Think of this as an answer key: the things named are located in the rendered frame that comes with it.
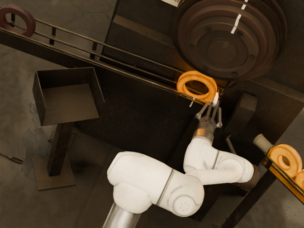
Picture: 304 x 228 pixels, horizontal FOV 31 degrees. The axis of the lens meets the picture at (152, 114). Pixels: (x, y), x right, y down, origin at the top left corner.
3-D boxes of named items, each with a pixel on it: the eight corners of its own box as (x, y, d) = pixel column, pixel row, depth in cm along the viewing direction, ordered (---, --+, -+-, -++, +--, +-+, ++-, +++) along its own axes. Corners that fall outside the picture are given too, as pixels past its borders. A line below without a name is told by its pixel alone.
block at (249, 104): (224, 119, 274) (243, 89, 256) (239, 125, 274) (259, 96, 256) (220, 135, 267) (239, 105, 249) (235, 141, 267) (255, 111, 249)
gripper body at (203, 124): (192, 134, 246) (198, 118, 251) (210, 141, 246) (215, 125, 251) (198, 125, 240) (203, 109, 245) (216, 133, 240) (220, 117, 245)
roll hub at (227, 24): (181, 54, 233) (204, 4, 212) (242, 79, 234) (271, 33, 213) (178, 62, 229) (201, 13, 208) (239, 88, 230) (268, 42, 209)
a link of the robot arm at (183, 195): (211, 179, 188) (175, 163, 189) (209, 197, 170) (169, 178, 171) (195, 212, 191) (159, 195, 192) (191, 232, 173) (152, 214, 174)
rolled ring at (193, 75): (220, 83, 247) (222, 78, 249) (181, 69, 247) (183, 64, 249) (209, 109, 261) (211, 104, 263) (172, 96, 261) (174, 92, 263)
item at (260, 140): (258, 140, 262) (263, 131, 258) (272, 153, 258) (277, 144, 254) (250, 144, 259) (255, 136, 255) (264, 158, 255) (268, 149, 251)
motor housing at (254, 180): (186, 197, 308) (221, 144, 267) (222, 213, 308) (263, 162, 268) (180, 217, 299) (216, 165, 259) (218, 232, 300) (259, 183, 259)
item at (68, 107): (20, 159, 294) (35, 70, 239) (68, 153, 304) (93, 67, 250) (27, 192, 283) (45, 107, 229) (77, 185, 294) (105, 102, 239)
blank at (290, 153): (282, 137, 248) (277, 140, 246) (307, 160, 241) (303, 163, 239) (269, 158, 259) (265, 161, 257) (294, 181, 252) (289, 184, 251)
